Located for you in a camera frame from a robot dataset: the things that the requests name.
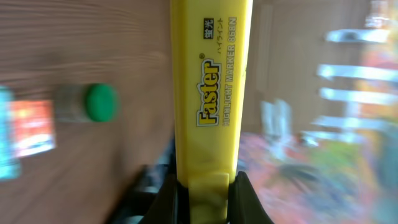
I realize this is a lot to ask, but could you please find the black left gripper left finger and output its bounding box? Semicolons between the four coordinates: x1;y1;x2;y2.
139;174;188;224

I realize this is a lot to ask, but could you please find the yellow highlighter marker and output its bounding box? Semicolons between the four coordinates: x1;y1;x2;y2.
170;0;253;223

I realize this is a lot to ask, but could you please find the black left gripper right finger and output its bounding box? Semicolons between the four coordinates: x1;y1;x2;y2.
228;171;274;224

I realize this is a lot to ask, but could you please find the mint green tissue packet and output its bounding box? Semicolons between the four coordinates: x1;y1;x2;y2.
1;86;21;182

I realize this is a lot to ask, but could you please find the orange snack packet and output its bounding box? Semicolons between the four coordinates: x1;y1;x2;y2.
11;100;56;157

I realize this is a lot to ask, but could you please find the green lid jar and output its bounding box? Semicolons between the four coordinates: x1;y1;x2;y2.
54;83;119;123

